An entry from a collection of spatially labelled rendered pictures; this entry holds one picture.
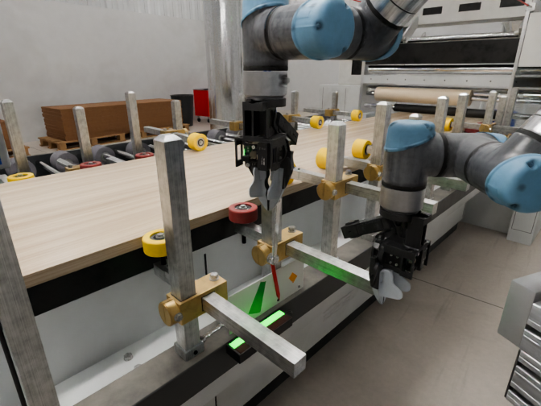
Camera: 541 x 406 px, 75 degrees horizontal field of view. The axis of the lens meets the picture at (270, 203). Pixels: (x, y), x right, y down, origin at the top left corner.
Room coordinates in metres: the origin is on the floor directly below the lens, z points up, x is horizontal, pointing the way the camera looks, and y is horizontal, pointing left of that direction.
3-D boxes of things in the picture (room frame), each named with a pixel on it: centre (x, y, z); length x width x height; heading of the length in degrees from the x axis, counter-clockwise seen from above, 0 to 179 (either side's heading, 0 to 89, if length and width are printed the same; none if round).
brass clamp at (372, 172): (1.14, -0.37, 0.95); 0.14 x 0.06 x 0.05; 136
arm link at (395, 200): (0.60, -0.24, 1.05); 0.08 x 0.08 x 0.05
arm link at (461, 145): (0.57, -0.33, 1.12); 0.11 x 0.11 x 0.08; 87
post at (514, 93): (2.38, -1.57, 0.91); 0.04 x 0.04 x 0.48; 46
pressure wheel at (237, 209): (0.90, 0.08, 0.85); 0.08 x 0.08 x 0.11
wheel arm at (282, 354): (0.58, 0.11, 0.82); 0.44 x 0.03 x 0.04; 46
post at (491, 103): (2.02, -1.22, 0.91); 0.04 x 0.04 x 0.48; 46
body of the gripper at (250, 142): (0.62, 0.01, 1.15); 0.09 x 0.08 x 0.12; 156
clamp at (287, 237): (0.79, -0.02, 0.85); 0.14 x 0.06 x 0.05; 136
